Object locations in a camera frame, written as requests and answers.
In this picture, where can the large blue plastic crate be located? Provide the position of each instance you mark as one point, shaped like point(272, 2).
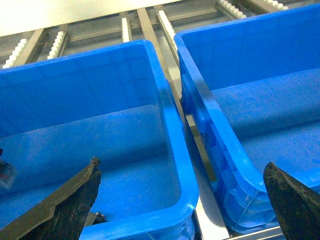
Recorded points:
point(112, 103)

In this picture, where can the metal roller rack shelf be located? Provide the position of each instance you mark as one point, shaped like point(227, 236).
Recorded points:
point(110, 21)

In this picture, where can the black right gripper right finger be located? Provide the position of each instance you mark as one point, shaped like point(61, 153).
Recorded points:
point(296, 206)

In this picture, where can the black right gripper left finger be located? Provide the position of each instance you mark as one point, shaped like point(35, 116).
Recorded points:
point(61, 215)

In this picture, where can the yellow push button switch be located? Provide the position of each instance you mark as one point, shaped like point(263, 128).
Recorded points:
point(94, 219)

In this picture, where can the red push button switch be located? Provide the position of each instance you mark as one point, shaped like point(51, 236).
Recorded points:
point(8, 174)

